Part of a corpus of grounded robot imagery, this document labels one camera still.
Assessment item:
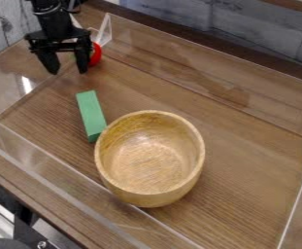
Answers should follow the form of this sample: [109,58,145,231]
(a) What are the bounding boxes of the green rectangular block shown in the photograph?
[76,90,107,143]

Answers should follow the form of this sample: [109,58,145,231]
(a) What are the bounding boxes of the black metal bracket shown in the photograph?
[12,215,51,249]

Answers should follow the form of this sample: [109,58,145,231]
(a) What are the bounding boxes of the wooden bowl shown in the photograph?
[95,110,206,208]

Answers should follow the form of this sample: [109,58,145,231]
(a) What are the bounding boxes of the clear acrylic tray walls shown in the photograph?
[0,18,302,249]

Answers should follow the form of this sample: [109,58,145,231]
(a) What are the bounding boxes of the red plush strawberry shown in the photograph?
[88,43,103,66]

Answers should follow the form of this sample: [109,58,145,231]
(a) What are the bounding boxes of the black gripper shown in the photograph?
[25,9,92,75]

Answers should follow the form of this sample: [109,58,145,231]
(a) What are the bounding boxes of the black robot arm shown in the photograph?
[25,0,92,75]

